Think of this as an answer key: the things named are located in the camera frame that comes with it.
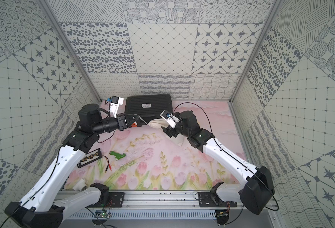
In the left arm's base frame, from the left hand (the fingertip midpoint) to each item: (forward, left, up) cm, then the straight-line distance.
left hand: (137, 112), depth 63 cm
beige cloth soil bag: (+7, -8, -20) cm, 23 cm away
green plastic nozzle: (-5, +19, -37) cm, 42 cm away
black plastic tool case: (+32, +4, -31) cm, 44 cm away
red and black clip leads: (-10, +24, -38) cm, 46 cm away
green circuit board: (-35, +19, -38) cm, 55 cm away
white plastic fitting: (-23, +33, -34) cm, 53 cm away
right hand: (+5, -13, -13) cm, 19 cm away
